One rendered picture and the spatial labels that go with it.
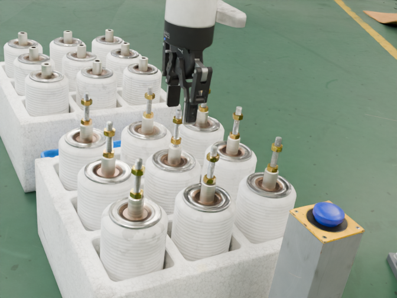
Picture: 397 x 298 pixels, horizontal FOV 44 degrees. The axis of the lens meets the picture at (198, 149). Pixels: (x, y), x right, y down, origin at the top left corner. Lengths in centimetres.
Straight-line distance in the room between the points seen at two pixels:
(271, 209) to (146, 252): 22
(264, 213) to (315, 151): 76
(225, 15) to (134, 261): 38
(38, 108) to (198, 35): 54
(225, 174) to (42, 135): 46
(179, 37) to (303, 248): 34
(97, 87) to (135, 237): 56
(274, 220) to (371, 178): 71
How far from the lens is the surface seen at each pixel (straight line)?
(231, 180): 89
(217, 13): 75
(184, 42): 73
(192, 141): 97
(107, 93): 119
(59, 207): 87
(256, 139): 155
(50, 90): 115
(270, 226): 82
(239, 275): 80
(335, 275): 70
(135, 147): 92
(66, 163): 90
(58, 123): 115
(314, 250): 65
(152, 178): 84
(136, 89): 123
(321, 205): 67
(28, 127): 114
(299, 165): 145
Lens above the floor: 68
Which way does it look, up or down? 28 degrees down
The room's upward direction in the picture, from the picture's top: 8 degrees clockwise
